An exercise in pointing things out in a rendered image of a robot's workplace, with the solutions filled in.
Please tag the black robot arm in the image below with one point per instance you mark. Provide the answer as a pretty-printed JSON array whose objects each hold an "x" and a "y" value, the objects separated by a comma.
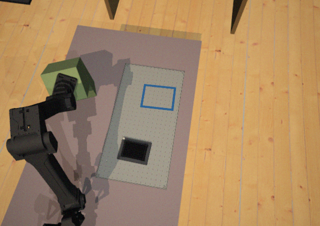
[{"x": 37, "y": 146}]

